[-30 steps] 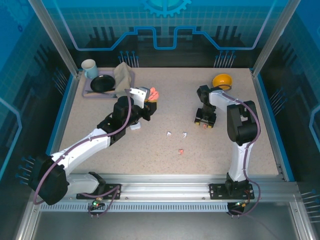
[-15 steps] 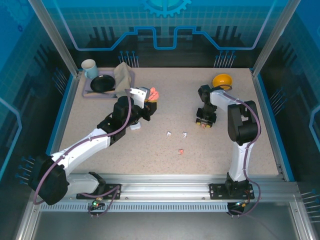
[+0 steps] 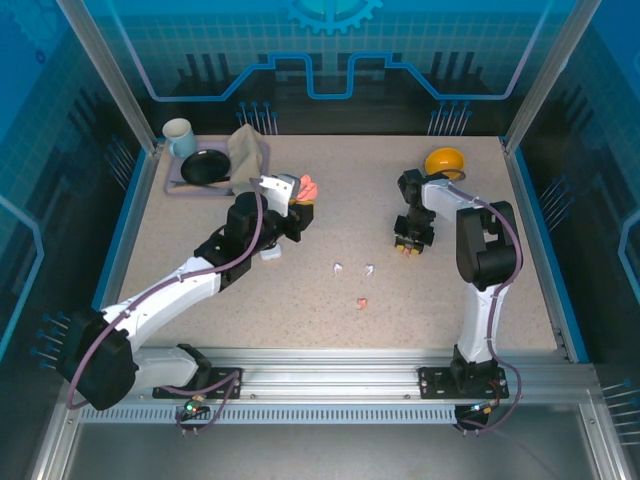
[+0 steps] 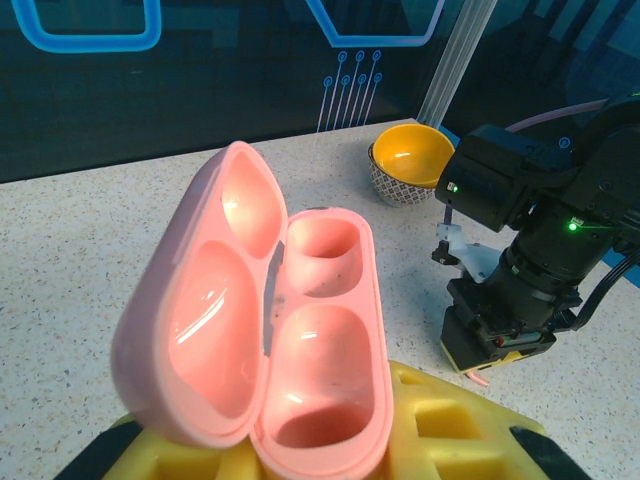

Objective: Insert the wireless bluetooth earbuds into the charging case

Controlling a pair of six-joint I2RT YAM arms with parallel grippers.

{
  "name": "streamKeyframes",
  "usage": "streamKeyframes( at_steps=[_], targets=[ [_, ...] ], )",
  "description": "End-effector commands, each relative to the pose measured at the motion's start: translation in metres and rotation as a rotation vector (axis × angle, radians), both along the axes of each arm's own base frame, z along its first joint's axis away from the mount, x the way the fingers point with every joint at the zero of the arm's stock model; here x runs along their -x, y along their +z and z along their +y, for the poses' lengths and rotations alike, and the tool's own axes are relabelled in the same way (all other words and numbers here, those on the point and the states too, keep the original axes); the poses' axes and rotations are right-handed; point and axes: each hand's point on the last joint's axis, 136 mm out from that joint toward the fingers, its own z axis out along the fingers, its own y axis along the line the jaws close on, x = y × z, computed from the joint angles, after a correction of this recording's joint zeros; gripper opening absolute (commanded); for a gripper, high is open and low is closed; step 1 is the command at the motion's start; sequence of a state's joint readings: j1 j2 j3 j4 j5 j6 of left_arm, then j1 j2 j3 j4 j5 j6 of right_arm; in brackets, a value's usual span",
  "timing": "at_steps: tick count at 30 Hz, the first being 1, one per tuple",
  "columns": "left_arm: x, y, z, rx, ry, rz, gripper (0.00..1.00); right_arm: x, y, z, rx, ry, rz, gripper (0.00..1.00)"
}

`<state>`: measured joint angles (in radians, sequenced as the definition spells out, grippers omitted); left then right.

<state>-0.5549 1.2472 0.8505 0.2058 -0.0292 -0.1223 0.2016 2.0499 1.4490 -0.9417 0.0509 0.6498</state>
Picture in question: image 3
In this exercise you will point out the pink earbud charging case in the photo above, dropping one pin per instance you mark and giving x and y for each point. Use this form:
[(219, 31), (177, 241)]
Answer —
[(307, 189)]

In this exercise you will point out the white earbud charging case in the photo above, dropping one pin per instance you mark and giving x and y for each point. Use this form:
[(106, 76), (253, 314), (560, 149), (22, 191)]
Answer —
[(272, 255)]

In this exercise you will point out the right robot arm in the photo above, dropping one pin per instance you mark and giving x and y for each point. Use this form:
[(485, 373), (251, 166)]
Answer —
[(477, 325)]

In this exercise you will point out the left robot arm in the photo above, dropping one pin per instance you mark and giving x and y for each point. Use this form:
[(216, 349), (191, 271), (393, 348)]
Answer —
[(165, 295)]

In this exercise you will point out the black plate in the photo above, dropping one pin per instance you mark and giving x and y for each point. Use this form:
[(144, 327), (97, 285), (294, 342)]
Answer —
[(205, 166)]

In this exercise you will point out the beige cloth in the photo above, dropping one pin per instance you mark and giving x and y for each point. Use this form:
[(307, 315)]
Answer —
[(246, 150)]

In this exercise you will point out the yellow bowl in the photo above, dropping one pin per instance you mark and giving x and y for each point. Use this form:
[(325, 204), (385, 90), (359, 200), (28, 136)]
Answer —
[(444, 159)]

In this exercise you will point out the lavender tray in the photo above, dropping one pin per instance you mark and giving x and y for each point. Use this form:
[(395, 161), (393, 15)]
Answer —
[(174, 176)]

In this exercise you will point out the light blue mug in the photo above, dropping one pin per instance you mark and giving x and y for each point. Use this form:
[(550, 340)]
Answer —
[(180, 136)]

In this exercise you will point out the small circuit board with LED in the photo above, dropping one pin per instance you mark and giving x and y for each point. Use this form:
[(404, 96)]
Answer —
[(484, 409), (192, 406)]

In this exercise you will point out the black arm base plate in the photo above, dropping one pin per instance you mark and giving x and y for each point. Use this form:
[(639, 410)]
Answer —
[(225, 382), (435, 382)]

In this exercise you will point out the aluminium frame rail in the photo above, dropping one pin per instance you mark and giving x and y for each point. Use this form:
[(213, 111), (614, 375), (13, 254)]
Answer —
[(330, 372)]

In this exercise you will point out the aluminium frame post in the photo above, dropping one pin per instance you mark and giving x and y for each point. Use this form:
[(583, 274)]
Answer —
[(549, 75), (118, 85)]

